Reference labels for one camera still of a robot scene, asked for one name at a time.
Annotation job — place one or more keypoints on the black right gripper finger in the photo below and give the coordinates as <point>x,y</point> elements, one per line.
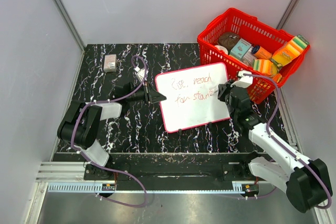
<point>224,97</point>
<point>224,88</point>

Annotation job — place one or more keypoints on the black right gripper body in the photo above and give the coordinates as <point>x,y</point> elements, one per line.
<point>231,110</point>

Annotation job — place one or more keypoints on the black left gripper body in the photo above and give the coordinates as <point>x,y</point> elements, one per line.
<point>139,95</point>

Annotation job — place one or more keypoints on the pink framed whiteboard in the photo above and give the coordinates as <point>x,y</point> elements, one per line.
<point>190,102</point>

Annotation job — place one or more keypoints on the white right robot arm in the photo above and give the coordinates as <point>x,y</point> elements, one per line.
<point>305,182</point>

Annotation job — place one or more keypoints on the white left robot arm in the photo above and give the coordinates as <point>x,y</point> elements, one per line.
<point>79,126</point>

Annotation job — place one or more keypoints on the white tape roll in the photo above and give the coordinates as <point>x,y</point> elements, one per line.
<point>222,48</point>

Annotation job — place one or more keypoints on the teal white carton box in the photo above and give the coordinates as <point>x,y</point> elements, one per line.
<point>241,52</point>

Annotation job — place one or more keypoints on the small pink white box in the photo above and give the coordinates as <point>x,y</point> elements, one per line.
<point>110,63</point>

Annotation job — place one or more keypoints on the striped sponge stack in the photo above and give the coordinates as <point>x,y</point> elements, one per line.
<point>265,67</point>

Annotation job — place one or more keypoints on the red plastic basket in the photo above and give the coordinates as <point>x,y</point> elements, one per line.
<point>256,33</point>

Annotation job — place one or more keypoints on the brown round bread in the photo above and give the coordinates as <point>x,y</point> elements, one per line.
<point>228,40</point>

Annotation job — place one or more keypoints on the orange cylindrical can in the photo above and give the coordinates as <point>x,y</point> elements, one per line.
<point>261,53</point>

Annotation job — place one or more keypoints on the yellow sponge pack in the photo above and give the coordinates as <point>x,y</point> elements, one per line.
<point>289,51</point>

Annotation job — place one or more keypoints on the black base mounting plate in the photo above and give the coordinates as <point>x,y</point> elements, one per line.
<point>176,172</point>

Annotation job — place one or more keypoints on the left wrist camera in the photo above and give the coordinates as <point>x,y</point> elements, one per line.
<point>140,73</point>

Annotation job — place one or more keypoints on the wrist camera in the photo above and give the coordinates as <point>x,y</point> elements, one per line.
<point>245,79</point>
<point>140,73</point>

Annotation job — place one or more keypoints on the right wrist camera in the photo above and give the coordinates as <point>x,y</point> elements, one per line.
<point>245,79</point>

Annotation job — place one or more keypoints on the white slotted cable duct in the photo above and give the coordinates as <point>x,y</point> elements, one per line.
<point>81,187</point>

